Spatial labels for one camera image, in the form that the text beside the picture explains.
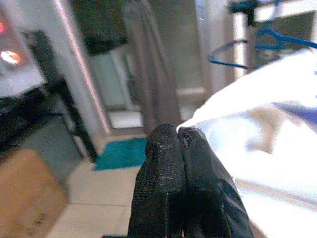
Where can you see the white thin garment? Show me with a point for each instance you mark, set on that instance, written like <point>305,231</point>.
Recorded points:
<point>260,111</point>

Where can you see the blue plastic hanger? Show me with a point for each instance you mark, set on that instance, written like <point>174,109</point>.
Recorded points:
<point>297,41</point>

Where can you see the teal floor mat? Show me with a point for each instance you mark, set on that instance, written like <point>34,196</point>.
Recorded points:
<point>119,153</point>

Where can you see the silver door frame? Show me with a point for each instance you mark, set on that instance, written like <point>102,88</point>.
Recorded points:
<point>83,69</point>

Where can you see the brown cardboard box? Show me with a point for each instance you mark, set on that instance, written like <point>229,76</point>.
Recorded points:
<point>27,193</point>

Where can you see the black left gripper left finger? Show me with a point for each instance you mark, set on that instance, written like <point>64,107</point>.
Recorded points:
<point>158,173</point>

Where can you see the steel rail black clothes rack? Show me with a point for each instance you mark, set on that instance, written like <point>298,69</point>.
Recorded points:
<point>240,49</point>

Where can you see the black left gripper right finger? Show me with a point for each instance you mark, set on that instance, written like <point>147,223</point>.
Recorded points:
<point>205,186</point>

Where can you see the grey brown curtain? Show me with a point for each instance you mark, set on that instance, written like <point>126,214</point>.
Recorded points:
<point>151,62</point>

